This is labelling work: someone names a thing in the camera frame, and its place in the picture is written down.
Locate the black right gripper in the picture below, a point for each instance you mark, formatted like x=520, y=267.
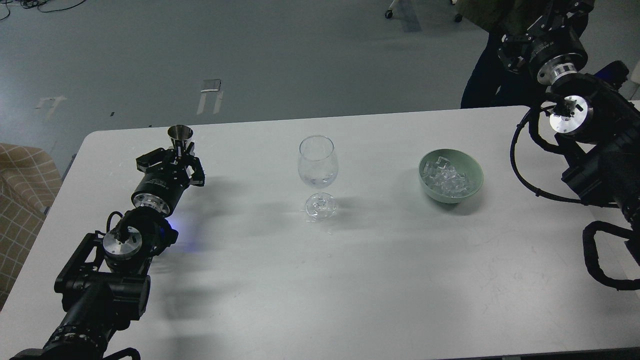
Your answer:
x=556, y=52

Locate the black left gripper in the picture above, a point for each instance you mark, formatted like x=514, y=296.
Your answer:
x=163, y=183

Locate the steel cocktail jigger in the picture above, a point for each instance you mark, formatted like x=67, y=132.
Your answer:
x=181, y=138

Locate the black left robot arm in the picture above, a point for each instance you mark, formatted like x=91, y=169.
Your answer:
x=105, y=285

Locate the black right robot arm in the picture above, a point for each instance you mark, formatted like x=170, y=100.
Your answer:
x=588, y=122

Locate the clear wine glass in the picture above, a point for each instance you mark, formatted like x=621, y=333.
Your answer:
x=318, y=167

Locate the clear ice cubes pile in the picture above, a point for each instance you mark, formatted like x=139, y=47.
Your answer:
x=443, y=178

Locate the person in dark clothes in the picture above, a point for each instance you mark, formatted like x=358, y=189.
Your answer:
x=490, y=84

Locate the white chair part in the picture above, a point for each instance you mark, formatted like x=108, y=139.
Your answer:
x=635, y=80

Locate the tan checkered chair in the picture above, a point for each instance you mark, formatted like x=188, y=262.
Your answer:
x=29, y=184

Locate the green bowl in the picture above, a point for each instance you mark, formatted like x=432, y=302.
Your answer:
x=463, y=162

